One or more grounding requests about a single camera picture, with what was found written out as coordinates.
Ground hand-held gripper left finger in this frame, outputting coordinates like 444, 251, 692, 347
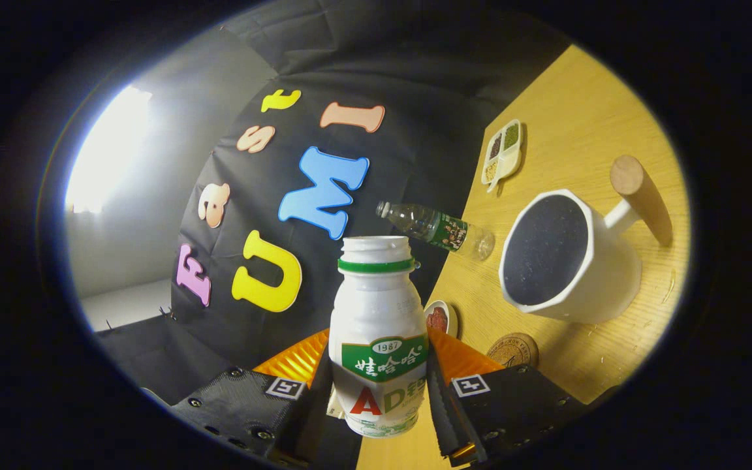
170, 328, 332, 467

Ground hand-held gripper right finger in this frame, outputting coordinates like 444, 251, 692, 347
425, 326, 589, 465

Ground round cork coaster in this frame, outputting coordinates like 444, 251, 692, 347
486, 332, 540, 369

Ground white juice bottle green label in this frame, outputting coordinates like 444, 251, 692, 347
328, 236, 430, 438

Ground white cup wooden handle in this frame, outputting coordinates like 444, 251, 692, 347
499, 155, 674, 325

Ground clear plastic water bottle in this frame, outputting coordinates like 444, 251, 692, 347
376, 200, 496, 262

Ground round beige plate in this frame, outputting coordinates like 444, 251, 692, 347
423, 300, 459, 339

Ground white divided tray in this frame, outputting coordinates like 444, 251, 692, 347
480, 119, 524, 194

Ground wooden table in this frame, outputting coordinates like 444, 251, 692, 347
356, 44, 691, 470

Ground black backdrop cloth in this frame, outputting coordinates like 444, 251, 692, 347
95, 0, 572, 458

